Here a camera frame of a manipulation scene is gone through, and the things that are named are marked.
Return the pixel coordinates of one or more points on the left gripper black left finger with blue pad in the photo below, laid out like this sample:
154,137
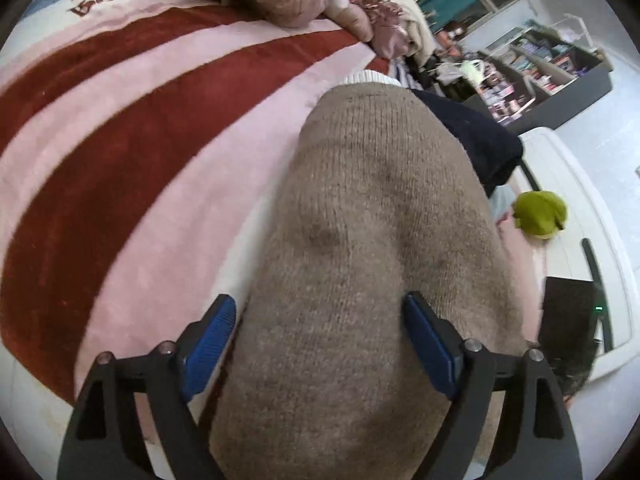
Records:
120,398

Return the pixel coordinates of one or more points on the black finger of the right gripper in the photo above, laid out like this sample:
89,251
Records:
568,330

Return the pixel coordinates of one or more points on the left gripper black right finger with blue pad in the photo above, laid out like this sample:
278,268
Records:
535,438

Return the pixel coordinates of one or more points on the brown knit sweater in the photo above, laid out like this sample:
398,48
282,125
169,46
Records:
380,199

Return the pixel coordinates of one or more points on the white bed headboard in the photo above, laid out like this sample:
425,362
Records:
589,248

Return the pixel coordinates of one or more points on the green plush toy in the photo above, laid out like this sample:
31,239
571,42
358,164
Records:
541,214

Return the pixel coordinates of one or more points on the light blue garment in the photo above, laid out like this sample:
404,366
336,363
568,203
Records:
501,201

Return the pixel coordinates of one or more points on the black garment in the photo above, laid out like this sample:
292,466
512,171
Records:
493,150

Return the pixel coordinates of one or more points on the black bookshelf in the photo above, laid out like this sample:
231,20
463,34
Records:
536,79

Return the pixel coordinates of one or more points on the white handbag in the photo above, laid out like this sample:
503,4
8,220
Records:
473,71

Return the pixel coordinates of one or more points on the striped bed blanket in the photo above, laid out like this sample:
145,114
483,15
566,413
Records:
143,145

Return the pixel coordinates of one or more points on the pink satin bag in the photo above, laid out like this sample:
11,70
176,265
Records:
389,37

